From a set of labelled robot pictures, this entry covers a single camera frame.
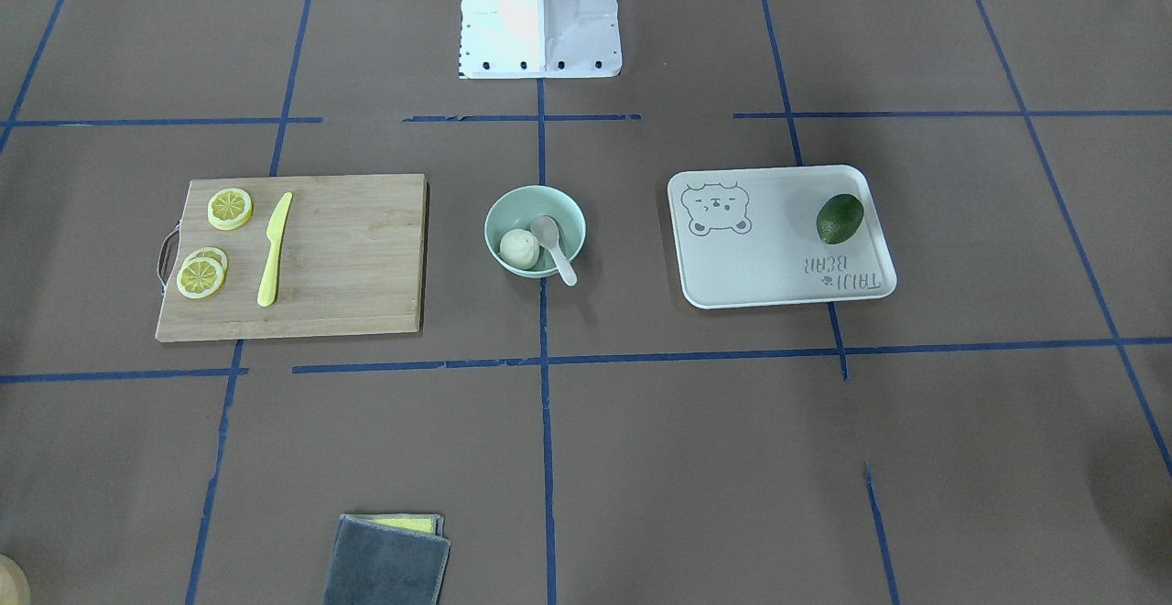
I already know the white ceramic soup spoon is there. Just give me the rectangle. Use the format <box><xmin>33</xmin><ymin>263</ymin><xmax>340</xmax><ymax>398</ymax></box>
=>
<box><xmin>530</xmin><ymin>215</ymin><xmax>578</xmax><ymax>286</ymax></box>

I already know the white steamed bun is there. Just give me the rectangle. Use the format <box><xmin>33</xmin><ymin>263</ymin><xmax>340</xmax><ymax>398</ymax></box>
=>
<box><xmin>497</xmin><ymin>229</ymin><xmax>543</xmax><ymax>271</ymax></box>

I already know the light green bowl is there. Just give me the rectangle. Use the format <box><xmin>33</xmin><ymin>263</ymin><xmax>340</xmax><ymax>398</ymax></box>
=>
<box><xmin>483</xmin><ymin>185</ymin><xmax>587</xmax><ymax>279</ymax></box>

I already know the cream bear serving tray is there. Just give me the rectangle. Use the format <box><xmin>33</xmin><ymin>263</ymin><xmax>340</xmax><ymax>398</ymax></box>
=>
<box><xmin>667</xmin><ymin>166</ymin><xmax>897</xmax><ymax>310</ymax></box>

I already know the bamboo cutting board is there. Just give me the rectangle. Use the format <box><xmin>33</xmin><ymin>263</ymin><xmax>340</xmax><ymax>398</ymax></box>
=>
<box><xmin>156</xmin><ymin>174</ymin><xmax>428</xmax><ymax>342</ymax></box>

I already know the green avocado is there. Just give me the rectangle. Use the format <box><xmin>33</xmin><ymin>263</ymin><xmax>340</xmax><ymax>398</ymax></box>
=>
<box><xmin>815</xmin><ymin>193</ymin><xmax>865</xmax><ymax>245</ymax></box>

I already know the yellow plastic knife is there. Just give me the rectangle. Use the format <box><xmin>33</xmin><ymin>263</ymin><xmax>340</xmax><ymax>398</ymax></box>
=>
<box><xmin>255</xmin><ymin>191</ymin><xmax>293</xmax><ymax>308</ymax></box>

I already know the grey folded cloth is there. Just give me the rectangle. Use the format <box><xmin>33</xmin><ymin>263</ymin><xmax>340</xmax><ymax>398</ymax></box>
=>
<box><xmin>322</xmin><ymin>514</ymin><xmax>450</xmax><ymax>604</ymax></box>

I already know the upper lemon slice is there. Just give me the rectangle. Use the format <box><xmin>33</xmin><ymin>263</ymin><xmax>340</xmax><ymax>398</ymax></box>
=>
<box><xmin>206</xmin><ymin>188</ymin><xmax>253</xmax><ymax>232</ymax></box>

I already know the lower stacked lemon slice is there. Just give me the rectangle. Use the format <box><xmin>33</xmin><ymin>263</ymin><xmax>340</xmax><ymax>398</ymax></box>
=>
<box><xmin>183</xmin><ymin>246</ymin><xmax>230</xmax><ymax>272</ymax></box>

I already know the single lemon slice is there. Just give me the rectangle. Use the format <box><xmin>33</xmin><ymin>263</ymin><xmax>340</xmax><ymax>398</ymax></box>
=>
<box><xmin>176</xmin><ymin>257</ymin><xmax>225</xmax><ymax>299</ymax></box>

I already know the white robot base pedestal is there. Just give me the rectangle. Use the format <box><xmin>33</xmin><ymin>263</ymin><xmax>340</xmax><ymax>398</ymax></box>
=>
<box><xmin>458</xmin><ymin>0</ymin><xmax>624</xmax><ymax>80</ymax></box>

